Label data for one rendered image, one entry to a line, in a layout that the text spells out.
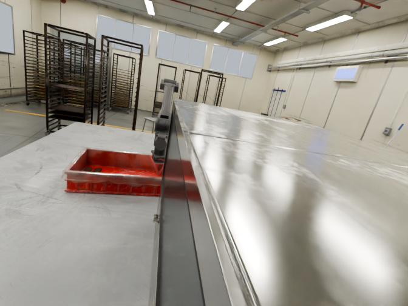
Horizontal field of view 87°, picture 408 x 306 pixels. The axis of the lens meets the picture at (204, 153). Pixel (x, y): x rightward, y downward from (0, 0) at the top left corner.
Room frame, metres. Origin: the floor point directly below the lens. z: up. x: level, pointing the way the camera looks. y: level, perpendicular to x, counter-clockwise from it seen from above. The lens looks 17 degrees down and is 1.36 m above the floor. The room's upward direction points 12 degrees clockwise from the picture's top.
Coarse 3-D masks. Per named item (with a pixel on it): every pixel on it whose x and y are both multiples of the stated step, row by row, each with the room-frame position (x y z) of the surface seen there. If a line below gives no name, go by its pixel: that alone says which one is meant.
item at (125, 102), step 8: (128, 56) 6.96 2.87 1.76; (112, 64) 6.87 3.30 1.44; (112, 72) 6.87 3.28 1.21; (112, 80) 6.88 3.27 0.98; (128, 80) 7.39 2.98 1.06; (112, 88) 6.88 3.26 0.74; (120, 88) 7.31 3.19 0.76; (128, 88) 7.04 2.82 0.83; (120, 96) 7.04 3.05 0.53; (112, 104) 6.91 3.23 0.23; (120, 104) 7.20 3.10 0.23; (128, 104) 6.98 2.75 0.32; (128, 112) 7.00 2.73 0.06
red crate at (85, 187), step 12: (84, 168) 1.03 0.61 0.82; (108, 168) 1.09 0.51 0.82; (120, 168) 1.12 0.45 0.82; (84, 192) 0.81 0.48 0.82; (96, 192) 0.82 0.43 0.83; (108, 192) 0.84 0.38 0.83; (120, 192) 0.85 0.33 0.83; (132, 192) 0.87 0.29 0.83; (144, 192) 0.89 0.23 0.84; (156, 192) 0.90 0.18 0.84
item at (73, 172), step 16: (80, 160) 0.95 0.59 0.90; (96, 160) 1.09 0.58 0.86; (112, 160) 1.11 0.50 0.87; (128, 160) 1.14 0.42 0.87; (144, 160) 1.16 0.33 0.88; (64, 176) 0.78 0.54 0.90; (80, 176) 0.80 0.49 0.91; (96, 176) 0.81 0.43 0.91; (112, 176) 0.83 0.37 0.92; (128, 176) 0.85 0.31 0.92; (144, 176) 0.88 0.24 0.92
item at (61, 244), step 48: (48, 144) 1.25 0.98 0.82; (96, 144) 1.43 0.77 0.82; (144, 144) 1.65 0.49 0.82; (0, 192) 0.70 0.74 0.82; (48, 192) 0.76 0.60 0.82; (0, 240) 0.49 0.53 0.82; (48, 240) 0.52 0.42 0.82; (96, 240) 0.56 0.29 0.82; (144, 240) 0.61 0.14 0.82; (0, 288) 0.36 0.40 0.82; (48, 288) 0.38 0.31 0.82; (96, 288) 0.41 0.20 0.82; (144, 288) 0.43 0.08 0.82
